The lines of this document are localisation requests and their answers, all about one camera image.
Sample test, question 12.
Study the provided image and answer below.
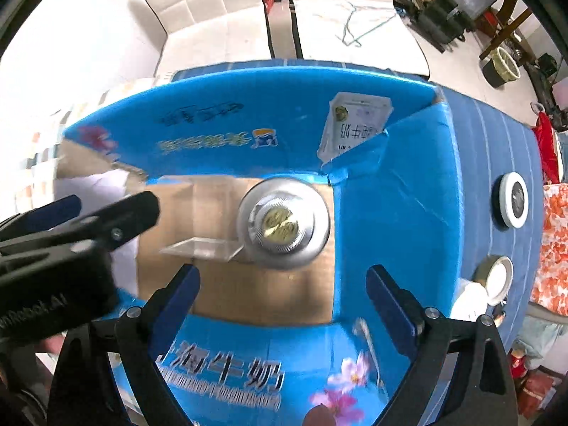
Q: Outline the white padded chair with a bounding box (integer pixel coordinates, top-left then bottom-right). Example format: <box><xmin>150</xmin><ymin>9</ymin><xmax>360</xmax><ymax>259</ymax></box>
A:
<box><xmin>145</xmin><ymin>0</ymin><xmax>274</xmax><ymax>76</ymax></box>
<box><xmin>290</xmin><ymin>0</ymin><xmax>430</xmax><ymax>78</ymax></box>

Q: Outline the left white padded chair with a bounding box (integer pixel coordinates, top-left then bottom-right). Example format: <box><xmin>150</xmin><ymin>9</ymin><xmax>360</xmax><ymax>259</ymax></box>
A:
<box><xmin>145</xmin><ymin>0</ymin><xmax>274</xmax><ymax>76</ymax></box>

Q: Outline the black weight bench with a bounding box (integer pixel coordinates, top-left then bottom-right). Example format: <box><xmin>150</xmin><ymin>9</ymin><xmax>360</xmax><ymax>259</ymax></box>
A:
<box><xmin>412</xmin><ymin>0</ymin><xmax>498</xmax><ymax>53</ymax></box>

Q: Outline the grey tin gold top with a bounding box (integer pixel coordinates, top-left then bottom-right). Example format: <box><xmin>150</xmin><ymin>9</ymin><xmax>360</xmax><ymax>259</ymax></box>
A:
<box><xmin>236</xmin><ymin>177</ymin><xmax>331</xmax><ymax>270</ymax></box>

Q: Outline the right white padded chair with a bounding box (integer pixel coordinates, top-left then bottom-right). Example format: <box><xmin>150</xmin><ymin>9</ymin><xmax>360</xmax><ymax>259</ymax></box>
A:
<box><xmin>290</xmin><ymin>0</ymin><xmax>430</xmax><ymax>78</ymax></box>

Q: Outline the red cloth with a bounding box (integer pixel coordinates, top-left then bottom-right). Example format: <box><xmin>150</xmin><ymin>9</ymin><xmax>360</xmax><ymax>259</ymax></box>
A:
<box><xmin>532</xmin><ymin>111</ymin><xmax>560</xmax><ymax>184</ymax></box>

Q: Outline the orange floral cushion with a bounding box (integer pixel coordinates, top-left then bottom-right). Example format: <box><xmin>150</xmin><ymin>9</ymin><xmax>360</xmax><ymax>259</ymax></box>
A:
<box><xmin>530</xmin><ymin>183</ymin><xmax>568</xmax><ymax>316</ymax></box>

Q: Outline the blue striped tablecloth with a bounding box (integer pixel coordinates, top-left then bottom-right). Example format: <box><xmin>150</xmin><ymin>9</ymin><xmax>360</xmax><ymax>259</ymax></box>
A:
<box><xmin>170</xmin><ymin>57</ymin><xmax>546</xmax><ymax>426</ymax></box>

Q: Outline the tin lid white inside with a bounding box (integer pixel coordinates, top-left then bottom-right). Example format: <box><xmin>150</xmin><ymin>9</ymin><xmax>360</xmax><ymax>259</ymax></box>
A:
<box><xmin>474</xmin><ymin>255</ymin><xmax>514</xmax><ymax>307</ymax></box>

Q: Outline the blue cardboard milk box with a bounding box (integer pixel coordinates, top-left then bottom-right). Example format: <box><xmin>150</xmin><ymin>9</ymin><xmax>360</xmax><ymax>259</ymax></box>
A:
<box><xmin>62</xmin><ymin>66</ymin><xmax>464</xmax><ymax>425</ymax></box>

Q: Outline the wire clothes hanger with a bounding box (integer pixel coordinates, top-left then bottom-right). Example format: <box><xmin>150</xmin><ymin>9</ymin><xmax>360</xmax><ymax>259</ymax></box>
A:
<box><xmin>335</xmin><ymin>0</ymin><xmax>398</xmax><ymax>47</ymax></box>

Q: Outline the clear acrylic box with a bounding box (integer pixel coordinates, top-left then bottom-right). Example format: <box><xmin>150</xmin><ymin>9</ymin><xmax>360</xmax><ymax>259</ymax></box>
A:
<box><xmin>160</xmin><ymin>236</ymin><xmax>242</xmax><ymax>263</ymax></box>

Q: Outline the dark waste bin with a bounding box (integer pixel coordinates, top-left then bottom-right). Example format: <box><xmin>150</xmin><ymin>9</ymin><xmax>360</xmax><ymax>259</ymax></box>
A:
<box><xmin>481</xmin><ymin>46</ymin><xmax>521</xmax><ymax>88</ymax></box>

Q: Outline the black white round tin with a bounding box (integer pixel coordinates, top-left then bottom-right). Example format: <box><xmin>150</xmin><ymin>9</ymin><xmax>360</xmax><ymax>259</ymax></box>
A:
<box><xmin>492</xmin><ymin>171</ymin><xmax>529</xmax><ymax>229</ymax></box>

